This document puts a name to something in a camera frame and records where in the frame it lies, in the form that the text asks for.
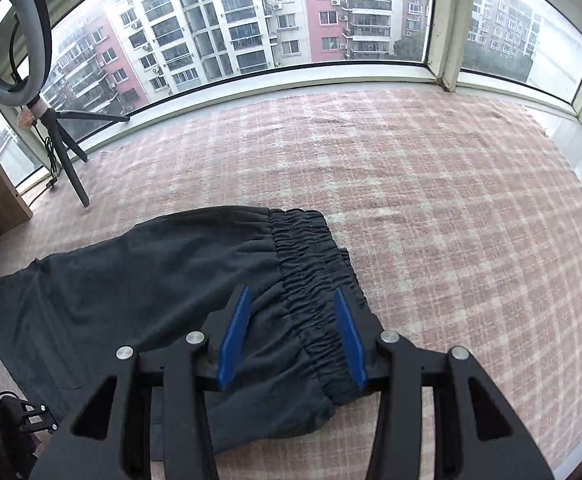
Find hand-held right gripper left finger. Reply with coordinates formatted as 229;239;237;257
28;284;253;480

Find pink plaid blanket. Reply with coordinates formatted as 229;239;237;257
0;87;582;480

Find dark grey pants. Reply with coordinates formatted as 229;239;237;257
0;205;388;464

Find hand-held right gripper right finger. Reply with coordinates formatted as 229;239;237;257
332;288;555;480

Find black tripod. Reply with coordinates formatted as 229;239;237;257
21;102;132;209

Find white window frame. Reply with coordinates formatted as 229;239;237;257
0;0;582;198

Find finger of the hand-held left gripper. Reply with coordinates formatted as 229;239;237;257
17;401;60;434

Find ring light cable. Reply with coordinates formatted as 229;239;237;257
43;132;62;191

